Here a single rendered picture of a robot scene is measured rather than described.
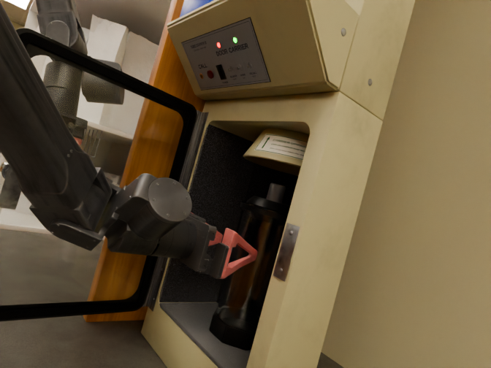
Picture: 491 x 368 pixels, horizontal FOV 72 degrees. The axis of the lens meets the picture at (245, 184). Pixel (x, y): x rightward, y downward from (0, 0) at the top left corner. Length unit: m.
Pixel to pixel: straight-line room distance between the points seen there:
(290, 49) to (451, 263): 0.54
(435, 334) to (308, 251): 0.42
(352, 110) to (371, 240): 0.46
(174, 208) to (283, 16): 0.26
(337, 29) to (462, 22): 0.55
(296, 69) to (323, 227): 0.21
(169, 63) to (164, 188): 0.37
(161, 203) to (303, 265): 0.19
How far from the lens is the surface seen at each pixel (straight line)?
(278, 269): 0.44
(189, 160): 0.67
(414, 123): 0.89
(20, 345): 0.67
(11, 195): 0.54
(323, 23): 0.43
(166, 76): 0.71
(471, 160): 0.82
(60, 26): 0.68
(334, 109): 0.44
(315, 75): 0.44
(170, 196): 0.40
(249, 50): 0.50
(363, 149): 0.50
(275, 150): 0.52
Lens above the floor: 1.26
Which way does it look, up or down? 1 degrees up
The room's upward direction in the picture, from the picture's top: 15 degrees clockwise
